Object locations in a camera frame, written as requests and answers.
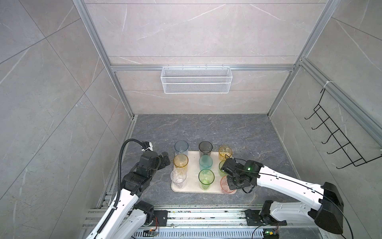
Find short green glass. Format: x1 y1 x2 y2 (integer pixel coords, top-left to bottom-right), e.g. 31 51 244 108
218 160 227 177

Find short pink glass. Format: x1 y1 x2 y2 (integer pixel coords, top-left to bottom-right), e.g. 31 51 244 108
220 176 237 194

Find short amber glass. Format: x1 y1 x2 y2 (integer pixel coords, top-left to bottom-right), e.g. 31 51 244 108
218 145 233 161

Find tall amber glass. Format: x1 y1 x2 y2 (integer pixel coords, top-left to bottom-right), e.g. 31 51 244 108
173 154 189 172

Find short clear glass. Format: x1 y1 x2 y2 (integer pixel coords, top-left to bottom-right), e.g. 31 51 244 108
170 168 187 189

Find tall green glass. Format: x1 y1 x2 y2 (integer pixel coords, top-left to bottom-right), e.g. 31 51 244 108
198 169 215 190

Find tall blue glass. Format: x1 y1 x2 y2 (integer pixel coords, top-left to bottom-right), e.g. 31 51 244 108
174 140 189 156

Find beige tray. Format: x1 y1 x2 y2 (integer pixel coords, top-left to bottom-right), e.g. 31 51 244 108
171 151 223 194

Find tall teal glass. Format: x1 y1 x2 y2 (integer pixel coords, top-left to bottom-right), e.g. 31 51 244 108
199 155 213 170

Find tall grey glass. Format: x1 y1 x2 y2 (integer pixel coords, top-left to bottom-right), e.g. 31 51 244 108
199 141 213 157

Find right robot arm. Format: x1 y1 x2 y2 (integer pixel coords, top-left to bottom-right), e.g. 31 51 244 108
221 158 347 235

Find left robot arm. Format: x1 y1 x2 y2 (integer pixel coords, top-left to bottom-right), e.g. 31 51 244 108
87 150 170 239

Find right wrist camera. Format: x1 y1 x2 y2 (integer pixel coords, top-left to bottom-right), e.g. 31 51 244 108
221 158 244 176

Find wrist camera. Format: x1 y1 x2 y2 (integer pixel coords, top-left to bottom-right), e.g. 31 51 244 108
141 141 153 151
221 158 244 176

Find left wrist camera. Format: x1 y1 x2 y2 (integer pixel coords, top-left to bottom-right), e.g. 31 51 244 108
141 141 153 151

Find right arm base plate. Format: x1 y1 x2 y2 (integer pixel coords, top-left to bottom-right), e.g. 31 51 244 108
244 209 287 226

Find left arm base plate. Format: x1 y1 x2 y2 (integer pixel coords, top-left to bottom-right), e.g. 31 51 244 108
154 210 169 227

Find aluminium rail frame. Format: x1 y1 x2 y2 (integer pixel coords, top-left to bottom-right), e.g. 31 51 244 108
80 205 329 239

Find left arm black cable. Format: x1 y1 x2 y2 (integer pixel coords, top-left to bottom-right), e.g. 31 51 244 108
95 138 147 237

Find white wire basket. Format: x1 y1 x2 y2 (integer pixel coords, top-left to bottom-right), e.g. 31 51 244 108
161 66 233 94

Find black wire hook rack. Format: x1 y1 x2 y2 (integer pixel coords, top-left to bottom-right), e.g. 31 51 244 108
304 88 382 169

